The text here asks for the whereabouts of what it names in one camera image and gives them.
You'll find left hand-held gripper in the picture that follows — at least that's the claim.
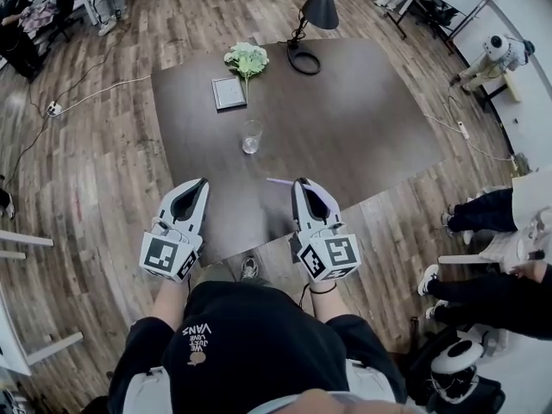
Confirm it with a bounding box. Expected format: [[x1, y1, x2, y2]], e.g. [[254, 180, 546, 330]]
[[138, 178, 210, 284]]

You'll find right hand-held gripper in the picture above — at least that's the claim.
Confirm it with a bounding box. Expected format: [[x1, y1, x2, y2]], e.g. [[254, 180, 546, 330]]
[[292, 179, 361, 283]]

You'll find clear drinking glass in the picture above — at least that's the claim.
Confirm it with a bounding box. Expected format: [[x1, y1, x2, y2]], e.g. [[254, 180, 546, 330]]
[[241, 119, 264, 155]]

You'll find person's left forearm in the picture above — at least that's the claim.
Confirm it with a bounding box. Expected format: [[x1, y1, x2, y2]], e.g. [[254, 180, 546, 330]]
[[147, 273, 191, 332]]

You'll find person's right forearm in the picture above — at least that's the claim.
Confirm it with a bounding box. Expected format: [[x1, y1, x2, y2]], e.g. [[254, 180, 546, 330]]
[[306, 273, 347, 323]]

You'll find person's grey shoe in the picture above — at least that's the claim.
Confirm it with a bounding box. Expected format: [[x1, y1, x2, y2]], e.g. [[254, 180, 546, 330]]
[[239, 254, 260, 282]]

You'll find person's black t-shirt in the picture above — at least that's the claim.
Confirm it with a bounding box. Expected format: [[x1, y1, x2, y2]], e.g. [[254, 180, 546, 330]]
[[107, 279, 409, 407]]

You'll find white green flower bouquet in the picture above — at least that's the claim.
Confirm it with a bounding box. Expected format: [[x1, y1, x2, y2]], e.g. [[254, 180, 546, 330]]
[[223, 41, 271, 97]]

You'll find black desk lamp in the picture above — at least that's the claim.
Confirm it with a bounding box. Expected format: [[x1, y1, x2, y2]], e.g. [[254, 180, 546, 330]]
[[285, 0, 340, 76]]

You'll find black office chair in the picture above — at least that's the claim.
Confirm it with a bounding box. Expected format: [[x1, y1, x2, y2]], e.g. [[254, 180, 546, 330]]
[[46, 0, 86, 43], [415, 0, 461, 39]]

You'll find grey picture frame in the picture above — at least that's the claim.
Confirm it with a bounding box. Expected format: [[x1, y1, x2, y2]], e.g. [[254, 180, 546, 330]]
[[210, 76, 248, 112]]

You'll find white power cable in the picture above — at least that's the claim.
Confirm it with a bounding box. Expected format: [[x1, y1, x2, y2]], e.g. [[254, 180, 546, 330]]
[[55, 73, 153, 114], [423, 113, 515, 162]]

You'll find white table frame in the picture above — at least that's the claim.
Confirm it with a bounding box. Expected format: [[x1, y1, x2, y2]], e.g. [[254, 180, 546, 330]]
[[0, 228, 85, 377]]

